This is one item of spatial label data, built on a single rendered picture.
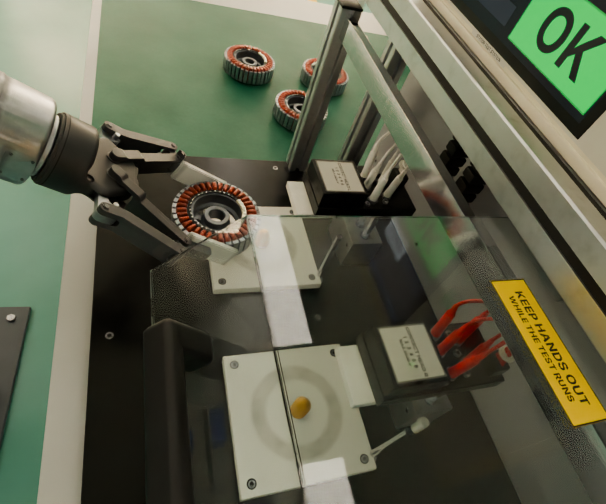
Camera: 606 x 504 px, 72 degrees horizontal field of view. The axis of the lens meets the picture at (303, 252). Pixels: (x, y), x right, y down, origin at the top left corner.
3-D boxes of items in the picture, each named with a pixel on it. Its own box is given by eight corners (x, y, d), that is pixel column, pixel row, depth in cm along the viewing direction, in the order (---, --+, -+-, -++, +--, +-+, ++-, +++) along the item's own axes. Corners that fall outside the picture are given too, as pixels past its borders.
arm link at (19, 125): (-58, 183, 36) (20, 208, 40) (-22, 110, 32) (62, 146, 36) (-35, 117, 41) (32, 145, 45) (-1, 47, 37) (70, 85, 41)
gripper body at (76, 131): (32, 141, 45) (117, 177, 51) (21, 199, 40) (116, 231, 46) (63, 91, 41) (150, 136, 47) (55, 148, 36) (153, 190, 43)
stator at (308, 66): (352, 92, 102) (358, 78, 99) (322, 102, 96) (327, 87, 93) (321, 67, 106) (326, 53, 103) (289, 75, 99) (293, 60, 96)
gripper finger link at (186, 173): (170, 178, 55) (170, 174, 55) (214, 198, 59) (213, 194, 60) (184, 164, 53) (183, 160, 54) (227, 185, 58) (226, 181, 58)
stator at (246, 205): (172, 262, 51) (174, 243, 48) (168, 196, 57) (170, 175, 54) (261, 261, 55) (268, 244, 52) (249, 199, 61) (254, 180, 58)
